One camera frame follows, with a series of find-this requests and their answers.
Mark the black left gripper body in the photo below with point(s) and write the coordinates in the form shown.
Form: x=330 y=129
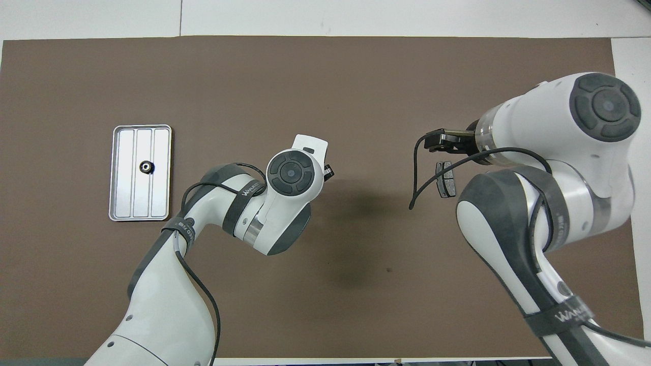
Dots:
x=328 y=171

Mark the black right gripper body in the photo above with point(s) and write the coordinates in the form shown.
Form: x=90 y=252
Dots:
x=460 y=142

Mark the brown table mat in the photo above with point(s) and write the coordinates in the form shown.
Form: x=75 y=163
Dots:
x=325 y=101

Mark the rectangular dark grey brake pad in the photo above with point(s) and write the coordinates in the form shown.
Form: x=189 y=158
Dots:
x=446 y=179

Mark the silver metal tray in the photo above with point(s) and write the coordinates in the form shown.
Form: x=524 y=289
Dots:
x=124 y=193

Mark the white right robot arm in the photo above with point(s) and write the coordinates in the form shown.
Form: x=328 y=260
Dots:
x=559 y=132

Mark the black gear with silver centre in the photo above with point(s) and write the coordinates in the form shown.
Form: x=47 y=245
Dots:
x=146 y=166

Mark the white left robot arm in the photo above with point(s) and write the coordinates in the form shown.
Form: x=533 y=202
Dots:
x=163 y=315

